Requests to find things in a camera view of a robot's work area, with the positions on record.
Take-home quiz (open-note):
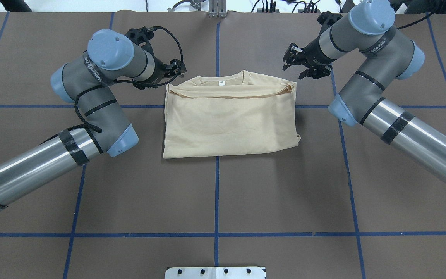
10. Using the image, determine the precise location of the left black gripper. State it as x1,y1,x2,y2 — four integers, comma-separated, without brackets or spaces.
132,54,187,90

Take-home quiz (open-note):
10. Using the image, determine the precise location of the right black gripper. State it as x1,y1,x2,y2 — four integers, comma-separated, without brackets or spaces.
283,37,333,80

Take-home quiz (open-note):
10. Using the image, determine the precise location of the beige long-sleeve printed shirt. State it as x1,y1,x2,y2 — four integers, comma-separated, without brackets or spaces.
163,70,301,159

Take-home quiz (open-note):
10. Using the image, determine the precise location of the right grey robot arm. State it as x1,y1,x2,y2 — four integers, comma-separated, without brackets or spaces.
283,0,446,183

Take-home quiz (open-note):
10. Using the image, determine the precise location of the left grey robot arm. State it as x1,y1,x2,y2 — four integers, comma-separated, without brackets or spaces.
0,26,186,212

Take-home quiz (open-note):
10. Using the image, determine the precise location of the brown paper table cover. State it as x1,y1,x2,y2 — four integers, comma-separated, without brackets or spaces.
0,10,446,279

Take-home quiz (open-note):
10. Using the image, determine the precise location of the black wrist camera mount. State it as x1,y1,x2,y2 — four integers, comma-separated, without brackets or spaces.
125,27,156,56

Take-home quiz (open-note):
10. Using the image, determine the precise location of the aluminium frame post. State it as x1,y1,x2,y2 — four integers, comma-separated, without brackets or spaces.
208,0,228,18

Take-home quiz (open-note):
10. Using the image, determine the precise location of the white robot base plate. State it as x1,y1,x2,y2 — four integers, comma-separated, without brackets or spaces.
164,266,267,279

